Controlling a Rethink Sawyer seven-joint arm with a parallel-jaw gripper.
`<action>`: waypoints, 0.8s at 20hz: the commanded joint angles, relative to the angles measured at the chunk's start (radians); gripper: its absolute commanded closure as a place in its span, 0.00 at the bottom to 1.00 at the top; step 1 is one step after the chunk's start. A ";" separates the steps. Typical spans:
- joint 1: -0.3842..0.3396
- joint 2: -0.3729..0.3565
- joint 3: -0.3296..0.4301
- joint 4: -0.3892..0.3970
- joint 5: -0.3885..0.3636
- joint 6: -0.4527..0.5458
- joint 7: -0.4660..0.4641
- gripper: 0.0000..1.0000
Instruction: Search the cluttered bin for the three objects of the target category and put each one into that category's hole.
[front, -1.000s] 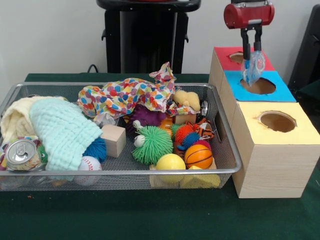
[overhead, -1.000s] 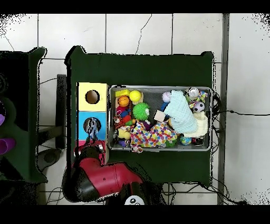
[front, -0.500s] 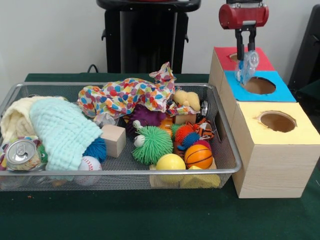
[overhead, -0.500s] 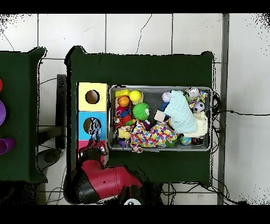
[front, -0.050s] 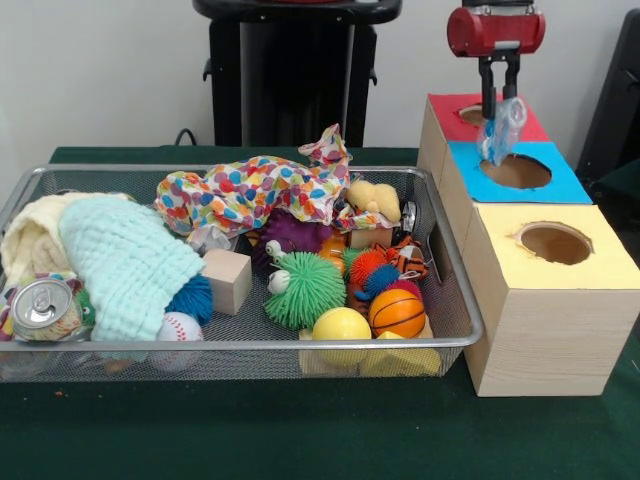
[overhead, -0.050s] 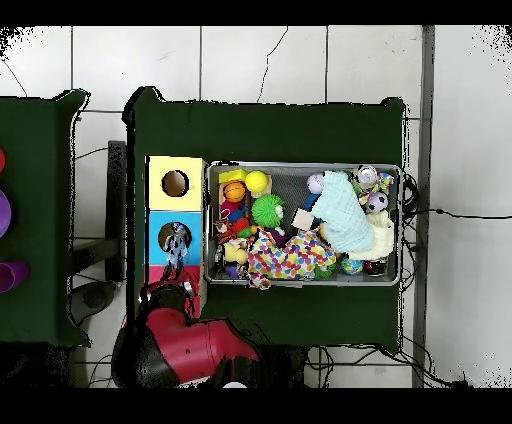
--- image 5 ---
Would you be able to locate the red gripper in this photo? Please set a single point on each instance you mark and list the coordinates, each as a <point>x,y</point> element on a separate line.
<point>495,32</point>

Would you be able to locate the clear bottle with blue label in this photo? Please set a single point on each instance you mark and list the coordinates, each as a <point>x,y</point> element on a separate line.
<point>502,132</point>

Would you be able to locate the colourful polka dot cloth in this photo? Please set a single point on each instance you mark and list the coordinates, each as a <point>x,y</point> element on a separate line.
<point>260,190</point>

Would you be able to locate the plain wooden block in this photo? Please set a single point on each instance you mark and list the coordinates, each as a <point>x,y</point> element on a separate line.
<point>227,282</point>

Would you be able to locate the mint green cloth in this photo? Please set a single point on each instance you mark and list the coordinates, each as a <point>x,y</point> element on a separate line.
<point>130,260</point>

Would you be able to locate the cream knitted cloth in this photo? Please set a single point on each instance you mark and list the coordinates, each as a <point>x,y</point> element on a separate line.
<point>35,235</point>

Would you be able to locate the wooden box with three holes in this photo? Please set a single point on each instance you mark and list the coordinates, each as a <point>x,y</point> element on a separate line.
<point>550,340</point>

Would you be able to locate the silver mesh bin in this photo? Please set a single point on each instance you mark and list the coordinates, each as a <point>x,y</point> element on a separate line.
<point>125,362</point>

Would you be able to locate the black chair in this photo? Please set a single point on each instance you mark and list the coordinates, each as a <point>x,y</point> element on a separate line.
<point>615,100</point>

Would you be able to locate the dark green tablecloth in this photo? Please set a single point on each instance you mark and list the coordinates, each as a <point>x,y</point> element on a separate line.
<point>620,181</point>
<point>300,430</point>

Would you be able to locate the orange basketball toy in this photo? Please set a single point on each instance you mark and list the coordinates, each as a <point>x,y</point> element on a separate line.
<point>397,312</point>

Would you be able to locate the purple spiky toy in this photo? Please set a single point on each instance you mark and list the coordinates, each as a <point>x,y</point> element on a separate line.
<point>295,232</point>

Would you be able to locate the large green spiky ball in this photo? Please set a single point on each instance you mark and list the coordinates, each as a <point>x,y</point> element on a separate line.
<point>310,290</point>

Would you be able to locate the blue spiky ball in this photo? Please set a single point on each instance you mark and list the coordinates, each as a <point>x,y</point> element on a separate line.
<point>192,300</point>

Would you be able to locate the white baseball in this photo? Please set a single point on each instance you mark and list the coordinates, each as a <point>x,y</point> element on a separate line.
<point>179,327</point>

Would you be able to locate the crushed silver can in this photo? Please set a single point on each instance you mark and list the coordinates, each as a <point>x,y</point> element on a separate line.
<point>45,310</point>

